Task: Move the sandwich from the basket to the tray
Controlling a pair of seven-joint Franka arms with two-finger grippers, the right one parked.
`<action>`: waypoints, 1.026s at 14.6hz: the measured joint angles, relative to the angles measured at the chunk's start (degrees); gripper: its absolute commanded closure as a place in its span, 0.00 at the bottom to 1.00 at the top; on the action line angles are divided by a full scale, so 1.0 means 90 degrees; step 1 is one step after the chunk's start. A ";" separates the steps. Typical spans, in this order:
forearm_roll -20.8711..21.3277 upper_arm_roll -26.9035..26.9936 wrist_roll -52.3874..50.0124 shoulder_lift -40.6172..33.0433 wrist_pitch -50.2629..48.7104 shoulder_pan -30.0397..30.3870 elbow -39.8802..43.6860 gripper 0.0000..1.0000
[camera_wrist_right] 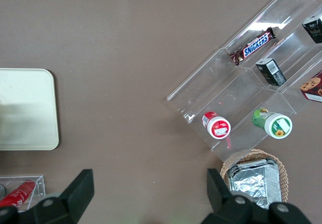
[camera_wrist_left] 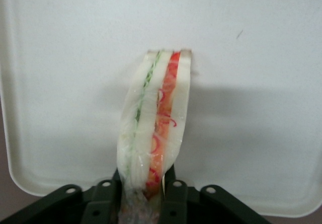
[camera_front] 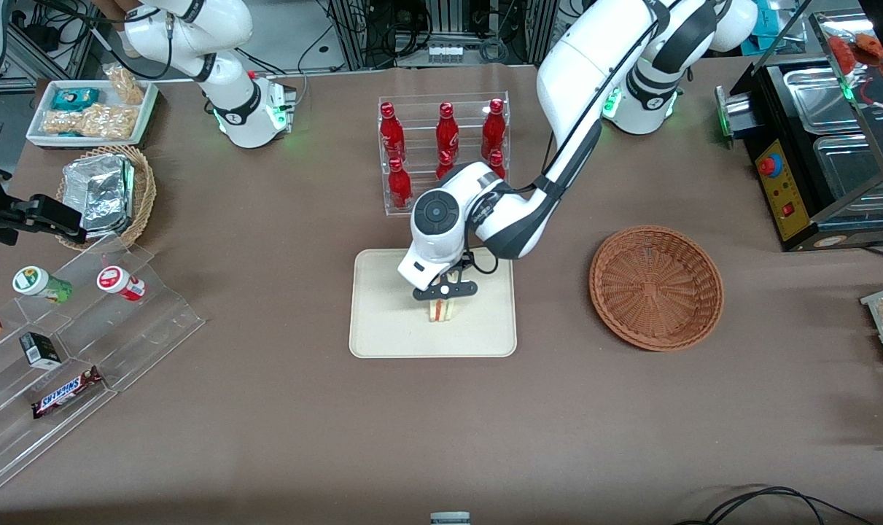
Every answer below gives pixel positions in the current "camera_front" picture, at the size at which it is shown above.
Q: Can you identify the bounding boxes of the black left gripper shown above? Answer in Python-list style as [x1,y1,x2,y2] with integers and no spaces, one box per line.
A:
[412,270,479,322]

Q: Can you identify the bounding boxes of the triangular sandwich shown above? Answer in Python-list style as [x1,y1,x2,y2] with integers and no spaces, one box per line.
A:
[428,271,459,324]

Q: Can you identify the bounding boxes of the beige rectangular tray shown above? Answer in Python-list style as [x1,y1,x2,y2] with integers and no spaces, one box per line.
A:
[349,247,518,359]

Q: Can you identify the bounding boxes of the light tan wicker basket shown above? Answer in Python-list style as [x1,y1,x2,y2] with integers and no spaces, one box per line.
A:
[55,144,157,252]

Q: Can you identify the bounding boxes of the white rectangular snack tray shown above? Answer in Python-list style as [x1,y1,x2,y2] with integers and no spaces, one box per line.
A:
[26,79,160,149]

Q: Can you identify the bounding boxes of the brown wicker basket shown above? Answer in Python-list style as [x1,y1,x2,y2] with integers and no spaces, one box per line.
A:
[588,225,725,353]

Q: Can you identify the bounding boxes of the silver foil wrapped package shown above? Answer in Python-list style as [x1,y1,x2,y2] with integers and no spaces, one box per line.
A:
[61,153,136,236]

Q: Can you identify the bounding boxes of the green yogurt cup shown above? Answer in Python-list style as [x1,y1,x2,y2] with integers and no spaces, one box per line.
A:
[12,265,74,305]

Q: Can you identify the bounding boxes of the red yogurt cup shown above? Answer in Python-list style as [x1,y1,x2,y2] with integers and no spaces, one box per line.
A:
[96,265,147,302]

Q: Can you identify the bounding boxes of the large clear peanut bag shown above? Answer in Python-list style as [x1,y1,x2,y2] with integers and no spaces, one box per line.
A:
[42,103,138,141]

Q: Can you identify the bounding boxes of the teal snack packet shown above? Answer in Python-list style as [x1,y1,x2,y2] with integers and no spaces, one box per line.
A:
[50,87,101,112]

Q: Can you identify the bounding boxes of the small black carton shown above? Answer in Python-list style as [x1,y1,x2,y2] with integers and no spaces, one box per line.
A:
[19,332,62,369]

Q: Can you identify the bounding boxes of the clear acrylic stepped display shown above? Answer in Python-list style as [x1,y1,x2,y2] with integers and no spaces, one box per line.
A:
[0,233,206,493]

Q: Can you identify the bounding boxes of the clear acrylic bottle rack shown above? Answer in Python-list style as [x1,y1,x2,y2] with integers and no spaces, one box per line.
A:
[378,91,510,217]

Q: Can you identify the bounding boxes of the small clear peanut bag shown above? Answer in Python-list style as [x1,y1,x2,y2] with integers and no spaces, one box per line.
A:
[103,63,147,106]

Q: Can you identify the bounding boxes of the Snickers chocolate bar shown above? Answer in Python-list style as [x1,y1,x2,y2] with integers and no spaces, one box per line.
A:
[31,366,105,420]

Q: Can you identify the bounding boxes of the black food warmer machine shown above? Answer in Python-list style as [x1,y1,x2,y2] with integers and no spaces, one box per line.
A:
[714,10,883,254]

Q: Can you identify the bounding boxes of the black floor cable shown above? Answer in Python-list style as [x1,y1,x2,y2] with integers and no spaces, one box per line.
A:
[673,486,876,525]

